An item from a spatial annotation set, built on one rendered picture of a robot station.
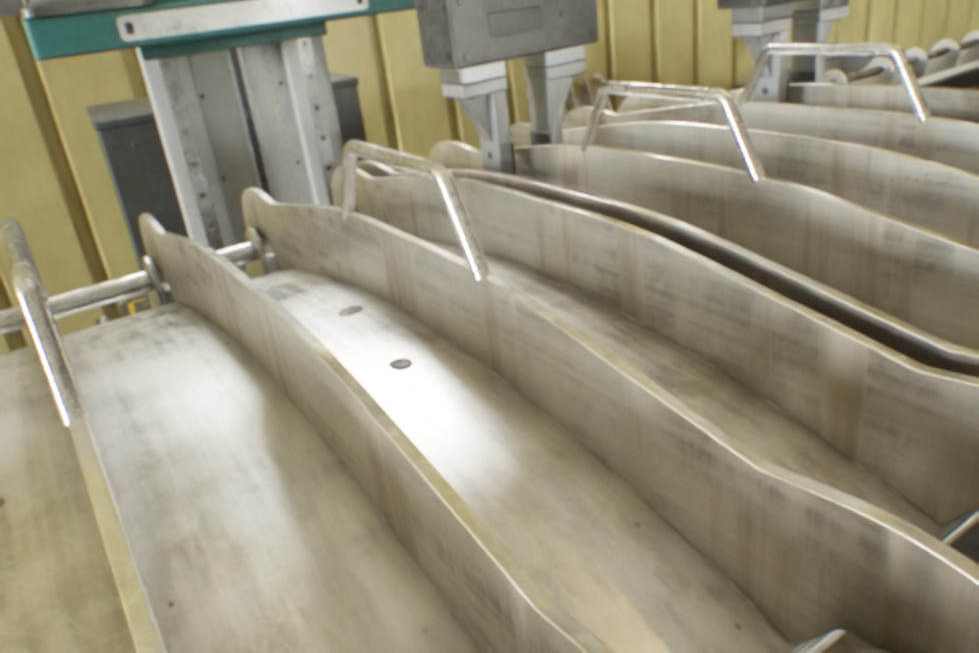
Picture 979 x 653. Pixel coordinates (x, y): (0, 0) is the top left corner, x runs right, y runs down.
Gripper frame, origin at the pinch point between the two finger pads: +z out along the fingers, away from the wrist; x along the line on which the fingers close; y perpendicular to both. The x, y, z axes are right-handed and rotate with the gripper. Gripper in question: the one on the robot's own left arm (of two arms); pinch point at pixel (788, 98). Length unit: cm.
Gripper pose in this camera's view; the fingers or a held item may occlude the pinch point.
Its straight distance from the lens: 73.8
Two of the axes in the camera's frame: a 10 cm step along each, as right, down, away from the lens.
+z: 1.1, 9.2, 3.8
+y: 5.5, 2.6, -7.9
